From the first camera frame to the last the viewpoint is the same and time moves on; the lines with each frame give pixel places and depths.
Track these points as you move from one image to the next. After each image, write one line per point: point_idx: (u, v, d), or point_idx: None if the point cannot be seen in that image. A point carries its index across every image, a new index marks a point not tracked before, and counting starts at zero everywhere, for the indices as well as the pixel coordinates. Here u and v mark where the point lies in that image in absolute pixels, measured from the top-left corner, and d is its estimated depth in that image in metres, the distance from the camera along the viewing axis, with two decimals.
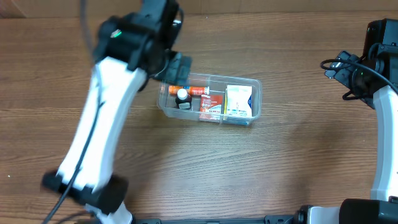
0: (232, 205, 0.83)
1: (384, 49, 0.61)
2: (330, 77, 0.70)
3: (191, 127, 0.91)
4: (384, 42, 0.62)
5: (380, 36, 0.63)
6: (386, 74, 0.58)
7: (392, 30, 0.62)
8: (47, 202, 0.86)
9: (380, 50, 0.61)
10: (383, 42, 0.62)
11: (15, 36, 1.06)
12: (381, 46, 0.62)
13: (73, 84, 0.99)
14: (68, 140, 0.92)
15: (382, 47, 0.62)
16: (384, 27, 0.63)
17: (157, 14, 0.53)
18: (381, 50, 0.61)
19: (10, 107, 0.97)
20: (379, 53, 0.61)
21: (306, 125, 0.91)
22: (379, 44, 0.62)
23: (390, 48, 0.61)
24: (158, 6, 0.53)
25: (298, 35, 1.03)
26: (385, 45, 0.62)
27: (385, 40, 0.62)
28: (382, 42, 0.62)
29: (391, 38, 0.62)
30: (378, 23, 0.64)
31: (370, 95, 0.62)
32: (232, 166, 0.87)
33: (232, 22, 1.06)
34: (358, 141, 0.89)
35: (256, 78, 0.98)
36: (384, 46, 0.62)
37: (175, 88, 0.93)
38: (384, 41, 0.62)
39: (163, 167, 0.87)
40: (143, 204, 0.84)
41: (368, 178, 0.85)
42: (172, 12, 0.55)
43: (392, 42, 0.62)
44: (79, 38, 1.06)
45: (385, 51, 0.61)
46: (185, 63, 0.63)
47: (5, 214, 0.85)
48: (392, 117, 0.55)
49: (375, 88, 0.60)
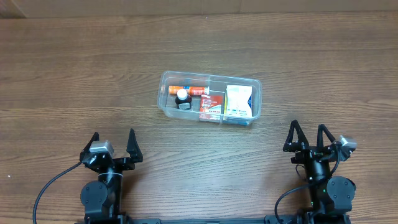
0: (232, 205, 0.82)
1: (346, 150, 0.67)
2: (285, 149, 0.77)
3: (191, 127, 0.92)
4: (301, 143, 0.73)
5: (300, 137, 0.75)
6: (316, 170, 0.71)
7: (339, 185, 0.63)
8: (48, 202, 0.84)
9: (305, 151, 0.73)
10: (339, 144, 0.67)
11: (14, 35, 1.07)
12: (338, 149, 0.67)
13: (73, 85, 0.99)
14: (68, 141, 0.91)
15: (339, 149, 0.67)
16: (337, 184, 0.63)
17: (104, 216, 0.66)
18: (346, 149, 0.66)
19: (10, 107, 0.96)
20: (308, 157, 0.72)
21: (306, 125, 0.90)
22: (320, 175, 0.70)
23: (351, 144, 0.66)
24: (97, 216, 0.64)
25: (297, 35, 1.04)
26: (337, 145, 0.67)
27: (339, 140, 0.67)
28: (302, 143, 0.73)
29: (346, 140, 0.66)
30: (339, 182, 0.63)
31: (316, 193, 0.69)
32: (232, 166, 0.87)
33: (232, 22, 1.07)
34: (357, 141, 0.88)
35: (256, 78, 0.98)
36: (339, 146, 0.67)
37: (175, 89, 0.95)
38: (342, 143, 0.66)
39: (164, 167, 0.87)
40: (143, 204, 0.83)
41: (369, 178, 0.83)
42: (106, 201, 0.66)
43: (337, 141, 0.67)
44: (78, 38, 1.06)
45: (317, 177, 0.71)
46: (98, 152, 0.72)
47: (5, 214, 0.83)
48: (333, 191, 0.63)
49: (317, 185, 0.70)
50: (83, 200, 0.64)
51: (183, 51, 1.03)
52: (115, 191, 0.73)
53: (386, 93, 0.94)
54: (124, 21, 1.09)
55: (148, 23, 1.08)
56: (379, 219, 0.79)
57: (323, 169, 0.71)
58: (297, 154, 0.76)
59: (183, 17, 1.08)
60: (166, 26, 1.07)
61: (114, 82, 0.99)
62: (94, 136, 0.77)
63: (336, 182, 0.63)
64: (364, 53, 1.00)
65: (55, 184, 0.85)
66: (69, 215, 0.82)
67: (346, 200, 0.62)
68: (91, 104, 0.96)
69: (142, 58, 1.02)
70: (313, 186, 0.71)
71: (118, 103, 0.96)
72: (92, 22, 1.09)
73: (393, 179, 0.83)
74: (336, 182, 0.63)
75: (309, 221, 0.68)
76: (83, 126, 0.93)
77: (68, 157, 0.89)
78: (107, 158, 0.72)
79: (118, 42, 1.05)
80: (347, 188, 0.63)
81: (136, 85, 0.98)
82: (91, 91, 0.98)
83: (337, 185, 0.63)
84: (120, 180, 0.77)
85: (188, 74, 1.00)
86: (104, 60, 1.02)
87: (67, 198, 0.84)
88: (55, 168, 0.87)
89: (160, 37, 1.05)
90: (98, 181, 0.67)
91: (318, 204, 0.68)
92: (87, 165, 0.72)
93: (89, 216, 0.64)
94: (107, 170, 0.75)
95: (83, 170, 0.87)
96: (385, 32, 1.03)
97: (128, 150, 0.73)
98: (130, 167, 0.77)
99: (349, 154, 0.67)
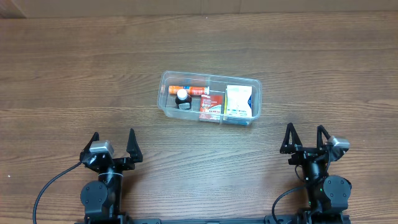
0: (232, 205, 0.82)
1: (337, 150, 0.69)
2: (281, 151, 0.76)
3: (191, 127, 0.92)
4: (295, 145, 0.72)
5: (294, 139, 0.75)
6: (313, 170, 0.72)
7: (334, 184, 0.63)
8: (48, 202, 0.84)
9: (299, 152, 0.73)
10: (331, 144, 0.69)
11: (14, 35, 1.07)
12: (329, 150, 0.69)
13: (73, 85, 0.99)
14: (68, 140, 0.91)
15: (330, 149, 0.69)
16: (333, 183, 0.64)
17: (104, 216, 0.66)
18: (338, 149, 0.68)
19: (10, 107, 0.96)
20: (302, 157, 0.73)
21: (306, 125, 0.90)
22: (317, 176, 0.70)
23: (345, 144, 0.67)
24: (97, 215, 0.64)
25: (297, 35, 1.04)
26: (328, 146, 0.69)
27: (332, 140, 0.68)
28: (296, 144, 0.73)
29: (338, 140, 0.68)
30: (334, 180, 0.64)
31: (313, 193, 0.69)
32: (232, 166, 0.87)
33: (232, 22, 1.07)
34: (357, 141, 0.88)
35: (256, 78, 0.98)
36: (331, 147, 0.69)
37: (175, 88, 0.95)
38: (333, 144, 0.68)
39: (164, 166, 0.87)
40: (143, 203, 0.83)
41: (369, 178, 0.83)
42: (106, 201, 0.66)
43: (328, 142, 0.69)
44: (78, 38, 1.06)
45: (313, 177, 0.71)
46: (97, 152, 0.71)
47: (5, 214, 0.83)
48: (328, 189, 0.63)
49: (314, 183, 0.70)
50: (84, 200, 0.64)
51: (183, 51, 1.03)
52: (115, 191, 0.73)
53: (386, 93, 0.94)
54: (124, 21, 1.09)
55: (148, 23, 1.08)
56: (379, 219, 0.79)
57: (319, 169, 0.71)
58: (293, 155, 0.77)
59: (183, 18, 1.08)
60: (166, 26, 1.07)
61: (114, 82, 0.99)
62: (94, 136, 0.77)
63: (332, 180, 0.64)
64: (364, 53, 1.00)
65: (55, 184, 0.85)
66: (69, 215, 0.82)
67: (341, 198, 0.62)
68: (91, 104, 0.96)
69: (142, 58, 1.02)
70: (311, 186, 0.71)
71: (118, 103, 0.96)
72: (92, 22, 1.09)
73: (392, 179, 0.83)
74: (331, 180, 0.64)
75: (307, 220, 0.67)
76: (83, 126, 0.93)
77: (68, 156, 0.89)
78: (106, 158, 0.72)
79: (118, 42, 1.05)
80: (344, 186, 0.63)
81: (136, 85, 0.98)
82: (91, 90, 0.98)
83: (333, 183, 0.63)
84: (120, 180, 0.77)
85: (188, 74, 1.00)
86: (104, 60, 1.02)
87: (67, 198, 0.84)
88: (55, 168, 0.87)
89: (160, 37, 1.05)
90: (98, 181, 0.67)
91: (315, 203, 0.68)
92: (87, 164, 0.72)
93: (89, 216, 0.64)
94: (107, 170, 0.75)
95: (83, 170, 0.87)
96: (385, 32, 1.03)
97: (128, 150, 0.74)
98: (130, 167, 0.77)
99: (340, 154, 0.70)
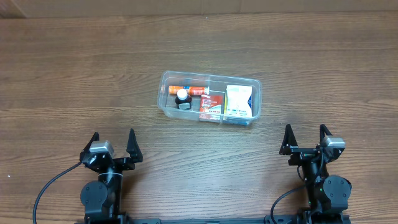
0: (232, 205, 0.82)
1: (331, 150, 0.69)
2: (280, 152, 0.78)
3: (191, 127, 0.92)
4: (290, 146, 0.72)
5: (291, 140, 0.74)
6: (312, 170, 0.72)
7: (335, 184, 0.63)
8: (48, 202, 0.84)
9: (296, 153, 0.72)
10: (325, 144, 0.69)
11: (14, 35, 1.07)
12: (323, 150, 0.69)
13: (73, 85, 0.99)
14: (68, 140, 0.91)
15: (324, 149, 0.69)
16: (333, 183, 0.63)
17: (104, 216, 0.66)
18: (332, 149, 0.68)
19: (10, 107, 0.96)
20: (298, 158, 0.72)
21: (306, 125, 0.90)
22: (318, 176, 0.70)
23: (339, 144, 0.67)
24: (97, 215, 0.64)
25: (297, 35, 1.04)
26: (321, 146, 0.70)
27: (326, 140, 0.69)
28: (291, 146, 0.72)
29: (333, 140, 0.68)
30: (334, 181, 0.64)
31: (313, 193, 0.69)
32: (232, 166, 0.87)
33: (232, 22, 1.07)
34: (357, 141, 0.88)
35: (256, 78, 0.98)
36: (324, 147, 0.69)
37: (175, 89, 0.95)
38: (327, 143, 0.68)
39: (164, 166, 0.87)
40: (143, 203, 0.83)
41: (369, 178, 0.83)
42: (106, 201, 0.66)
43: (323, 142, 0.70)
44: (78, 38, 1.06)
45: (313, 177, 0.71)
46: (97, 152, 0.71)
47: (5, 214, 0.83)
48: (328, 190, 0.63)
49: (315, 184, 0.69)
50: (83, 200, 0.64)
51: (183, 51, 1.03)
52: (115, 191, 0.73)
53: (386, 93, 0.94)
54: (124, 21, 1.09)
55: (148, 23, 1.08)
56: (379, 219, 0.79)
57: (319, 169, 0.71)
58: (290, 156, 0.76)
59: (183, 17, 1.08)
60: (166, 26, 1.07)
61: (114, 82, 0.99)
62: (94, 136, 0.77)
63: (332, 180, 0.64)
64: (364, 53, 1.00)
65: (55, 184, 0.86)
66: (69, 215, 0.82)
67: (341, 198, 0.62)
68: (91, 104, 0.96)
69: (142, 58, 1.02)
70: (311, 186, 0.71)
71: (118, 103, 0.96)
72: (92, 22, 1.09)
73: (392, 179, 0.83)
74: (331, 180, 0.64)
75: (307, 220, 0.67)
76: (83, 126, 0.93)
77: (68, 156, 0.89)
78: (107, 158, 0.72)
79: (119, 42, 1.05)
80: (344, 186, 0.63)
81: (136, 85, 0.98)
82: (91, 90, 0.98)
83: (333, 183, 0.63)
84: (119, 180, 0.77)
85: (188, 74, 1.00)
86: (104, 60, 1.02)
87: (67, 198, 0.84)
88: (55, 168, 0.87)
89: (160, 37, 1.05)
90: (98, 182, 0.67)
91: (316, 203, 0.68)
92: (87, 165, 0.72)
93: (89, 216, 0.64)
94: (107, 170, 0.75)
95: (83, 170, 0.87)
96: (385, 32, 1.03)
97: (128, 150, 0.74)
98: (130, 167, 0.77)
99: (334, 154, 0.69)
